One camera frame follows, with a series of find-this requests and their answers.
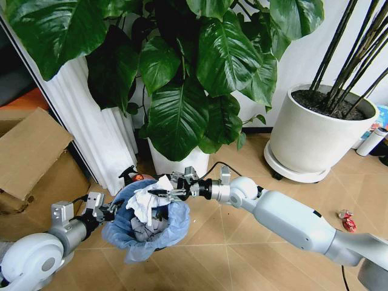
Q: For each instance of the small white plant pot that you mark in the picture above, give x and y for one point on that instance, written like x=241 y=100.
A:
x=182 y=165

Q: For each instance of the white thermos bottle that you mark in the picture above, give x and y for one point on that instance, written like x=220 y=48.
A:
x=371 y=142

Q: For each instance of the white tissue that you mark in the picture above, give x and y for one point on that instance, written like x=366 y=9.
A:
x=145 y=201

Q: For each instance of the white ribbed column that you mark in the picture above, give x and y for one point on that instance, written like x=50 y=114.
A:
x=97 y=130

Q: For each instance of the black red spray bottle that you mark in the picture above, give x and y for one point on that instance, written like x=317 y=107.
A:
x=133 y=175

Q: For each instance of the white wheeled planter tray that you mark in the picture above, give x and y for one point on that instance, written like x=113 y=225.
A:
x=294 y=175

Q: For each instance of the large white round planter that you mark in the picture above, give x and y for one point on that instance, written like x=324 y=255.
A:
x=315 y=139

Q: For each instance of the dark tall plant stems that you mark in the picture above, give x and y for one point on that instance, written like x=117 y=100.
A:
x=348 y=60

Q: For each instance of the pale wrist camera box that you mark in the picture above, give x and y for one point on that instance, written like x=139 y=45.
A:
x=191 y=173
x=95 y=202

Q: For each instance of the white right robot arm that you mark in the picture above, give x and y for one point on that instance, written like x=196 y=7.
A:
x=285 y=215

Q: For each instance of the large green leafy plant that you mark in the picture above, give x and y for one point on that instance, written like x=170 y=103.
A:
x=182 y=75

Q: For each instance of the black round object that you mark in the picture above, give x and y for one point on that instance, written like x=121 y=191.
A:
x=384 y=151

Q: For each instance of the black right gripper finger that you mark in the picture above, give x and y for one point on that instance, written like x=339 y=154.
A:
x=169 y=193
x=177 y=176

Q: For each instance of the grey crumpled garbage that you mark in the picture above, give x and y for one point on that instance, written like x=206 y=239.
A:
x=148 y=230

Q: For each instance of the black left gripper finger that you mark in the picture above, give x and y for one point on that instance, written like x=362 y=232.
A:
x=114 y=205
x=106 y=217

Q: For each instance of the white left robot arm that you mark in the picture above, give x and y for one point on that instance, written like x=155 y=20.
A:
x=36 y=251

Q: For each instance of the red crumpled wrapper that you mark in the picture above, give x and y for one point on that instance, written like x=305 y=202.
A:
x=348 y=220

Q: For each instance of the brown cardboard box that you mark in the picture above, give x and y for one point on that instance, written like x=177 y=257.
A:
x=33 y=157

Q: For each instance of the trash bin with blue bag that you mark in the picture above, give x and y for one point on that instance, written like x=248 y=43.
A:
x=169 y=224

